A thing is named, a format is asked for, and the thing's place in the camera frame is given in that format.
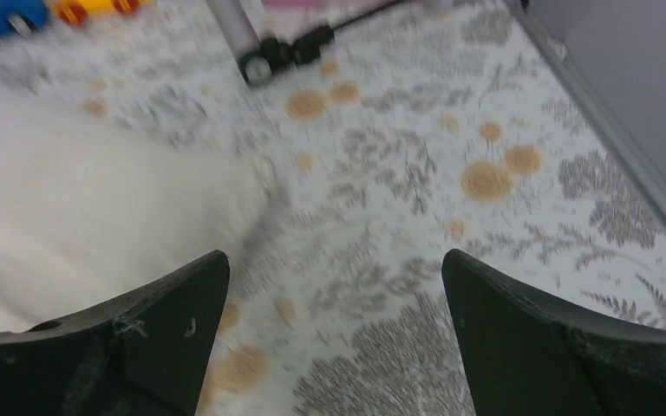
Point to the silver microphone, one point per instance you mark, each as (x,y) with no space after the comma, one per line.
(235,26)

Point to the white pillow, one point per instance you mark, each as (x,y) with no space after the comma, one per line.
(90,210)

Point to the right aluminium frame post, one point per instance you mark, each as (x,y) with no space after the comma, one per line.
(615,137)

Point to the blue toy car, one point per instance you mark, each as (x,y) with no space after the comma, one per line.
(23,18)

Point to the pink wedge block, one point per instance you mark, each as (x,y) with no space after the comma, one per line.
(313,4)

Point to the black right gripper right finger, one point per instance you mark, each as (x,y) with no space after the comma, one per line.
(528,352)

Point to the yellow toy car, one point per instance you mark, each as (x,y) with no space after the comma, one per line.
(75,13)

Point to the black tripod stand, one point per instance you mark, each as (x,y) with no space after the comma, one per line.
(272,56)

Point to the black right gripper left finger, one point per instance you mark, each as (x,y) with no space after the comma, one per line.
(141,353)

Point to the floral fern print sheet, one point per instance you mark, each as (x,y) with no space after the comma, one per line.
(418,132)

